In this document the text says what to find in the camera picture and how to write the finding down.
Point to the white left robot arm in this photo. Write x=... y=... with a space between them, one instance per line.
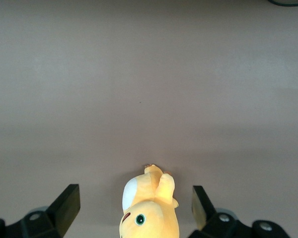
x=288 y=2

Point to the yellow plush toy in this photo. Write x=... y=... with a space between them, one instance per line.
x=156 y=223

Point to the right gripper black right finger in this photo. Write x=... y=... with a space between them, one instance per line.
x=208 y=218

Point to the brown table cover sheet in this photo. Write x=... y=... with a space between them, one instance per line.
x=139 y=86

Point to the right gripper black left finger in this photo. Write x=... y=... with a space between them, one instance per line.
x=59 y=213

